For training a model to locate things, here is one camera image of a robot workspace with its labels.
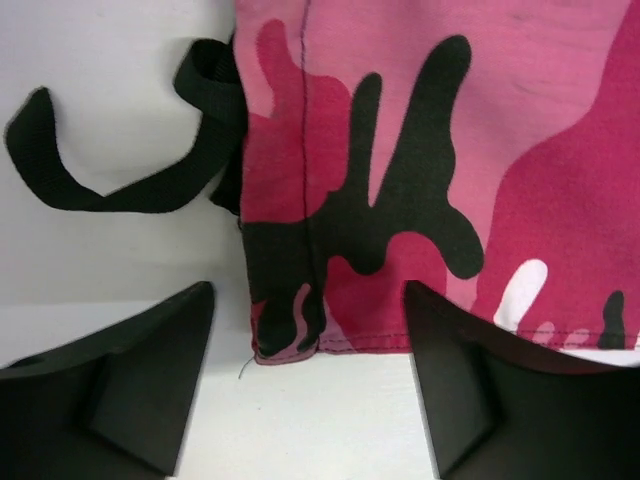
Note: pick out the pink camouflage trousers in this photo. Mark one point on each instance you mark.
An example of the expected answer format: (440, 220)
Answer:
(488, 149)

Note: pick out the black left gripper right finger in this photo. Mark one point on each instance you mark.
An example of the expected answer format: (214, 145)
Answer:
(497, 406)

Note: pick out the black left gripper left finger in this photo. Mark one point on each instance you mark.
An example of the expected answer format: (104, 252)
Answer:
(114, 404)

